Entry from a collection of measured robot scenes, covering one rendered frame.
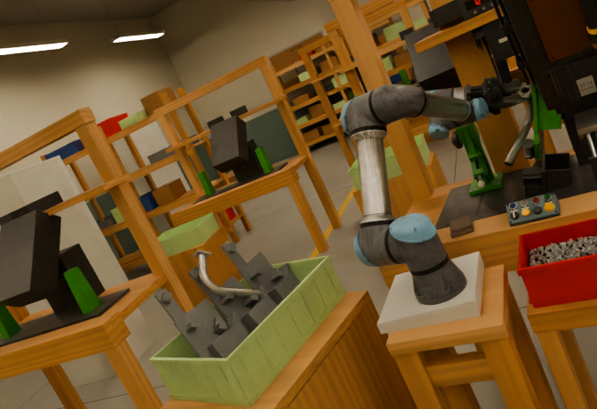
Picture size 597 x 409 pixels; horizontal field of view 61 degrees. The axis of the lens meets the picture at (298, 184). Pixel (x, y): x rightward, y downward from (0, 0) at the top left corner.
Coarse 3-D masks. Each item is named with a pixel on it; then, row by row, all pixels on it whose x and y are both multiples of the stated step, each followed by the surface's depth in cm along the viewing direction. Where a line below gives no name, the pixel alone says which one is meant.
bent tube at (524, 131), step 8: (520, 88) 180; (528, 88) 179; (528, 96) 177; (528, 104) 183; (528, 112) 186; (528, 120) 187; (528, 128) 186; (520, 136) 186; (520, 144) 185; (512, 152) 184; (512, 160) 183
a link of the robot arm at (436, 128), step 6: (432, 120) 186; (438, 120) 184; (444, 120) 182; (450, 120) 180; (432, 126) 185; (438, 126) 183; (444, 126) 183; (450, 126) 182; (456, 126) 182; (432, 132) 185; (438, 132) 184; (444, 132) 183; (438, 138) 187; (444, 138) 187
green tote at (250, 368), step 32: (320, 288) 187; (224, 320) 202; (288, 320) 172; (320, 320) 184; (160, 352) 179; (192, 352) 188; (256, 352) 159; (288, 352) 168; (192, 384) 167; (224, 384) 156; (256, 384) 156
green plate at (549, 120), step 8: (536, 88) 167; (536, 96) 168; (536, 104) 168; (544, 104) 168; (536, 112) 169; (544, 112) 169; (552, 112) 168; (536, 120) 170; (544, 120) 170; (552, 120) 169; (560, 120) 168; (536, 128) 171; (544, 128) 171; (552, 128) 170; (560, 128) 169
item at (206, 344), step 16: (176, 304) 180; (208, 304) 185; (176, 320) 177; (208, 320) 182; (192, 336) 177; (208, 336) 179; (224, 336) 176; (240, 336) 179; (208, 352) 176; (224, 352) 173
